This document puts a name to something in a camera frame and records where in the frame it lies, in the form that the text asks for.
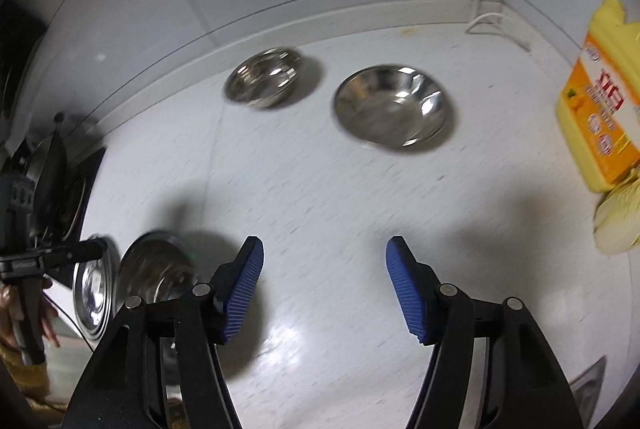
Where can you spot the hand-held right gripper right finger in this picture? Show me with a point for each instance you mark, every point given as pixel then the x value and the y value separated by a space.
pixel 407 294

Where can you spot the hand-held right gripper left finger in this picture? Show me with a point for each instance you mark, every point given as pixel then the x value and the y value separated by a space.
pixel 245 289

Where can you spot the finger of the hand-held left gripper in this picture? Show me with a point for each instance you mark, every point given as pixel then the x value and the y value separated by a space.
pixel 75 253

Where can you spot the large labelled steel plate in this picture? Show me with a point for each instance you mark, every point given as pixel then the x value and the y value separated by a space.
pixel 92 294

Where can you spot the large steel bowl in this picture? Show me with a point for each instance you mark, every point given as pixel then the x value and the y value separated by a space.
pixel 150 269

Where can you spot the small flared steel bowl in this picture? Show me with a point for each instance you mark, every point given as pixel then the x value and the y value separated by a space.
pixel 385 109

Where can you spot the small deep steel bowl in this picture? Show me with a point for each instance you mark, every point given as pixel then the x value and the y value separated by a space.
pixel 260 79

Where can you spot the person's left forearm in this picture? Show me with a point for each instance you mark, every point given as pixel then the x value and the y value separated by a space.
pixel 25 379

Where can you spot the person's left hand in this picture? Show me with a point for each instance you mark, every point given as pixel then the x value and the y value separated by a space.
pixel 50 319

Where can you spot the black wok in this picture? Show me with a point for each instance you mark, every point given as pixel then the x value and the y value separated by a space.
pixel 47 179

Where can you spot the black gas stove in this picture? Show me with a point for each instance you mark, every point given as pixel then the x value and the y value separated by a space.
pixel 87 189

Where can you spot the napa cabbage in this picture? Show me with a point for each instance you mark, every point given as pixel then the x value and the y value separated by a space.
pixel 620 219

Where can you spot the yellow detergent bottle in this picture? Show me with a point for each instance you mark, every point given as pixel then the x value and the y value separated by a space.
pixel 605 109

